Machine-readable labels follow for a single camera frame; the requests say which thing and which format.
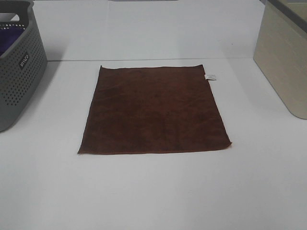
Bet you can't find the brown towel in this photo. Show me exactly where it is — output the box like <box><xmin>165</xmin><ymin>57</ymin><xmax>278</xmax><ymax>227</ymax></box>
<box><xmin>78</xmin><ymin>65</ymin><xmax>231</xmax><ymax>155</ymax></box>

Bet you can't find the grey perforated laundry basket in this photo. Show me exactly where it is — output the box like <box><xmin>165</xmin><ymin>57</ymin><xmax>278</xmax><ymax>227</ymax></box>
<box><xmin>0</xmin><ymin>0</ymin><xmax>47</xmax><ymax>131</ymax></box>

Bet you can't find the beige storage bin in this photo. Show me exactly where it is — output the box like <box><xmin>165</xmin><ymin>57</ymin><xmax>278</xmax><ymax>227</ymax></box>
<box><xmin>253</xmin><ymin>0</ymin><xmax>307</xmax><ymax>119</ymax></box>

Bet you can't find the purple towel in basket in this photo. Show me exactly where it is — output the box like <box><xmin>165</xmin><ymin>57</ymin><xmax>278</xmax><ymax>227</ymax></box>
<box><xmin>0</xmin><ymin>26</ymin><xmax>25</xmax><ymax>56</ymax></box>

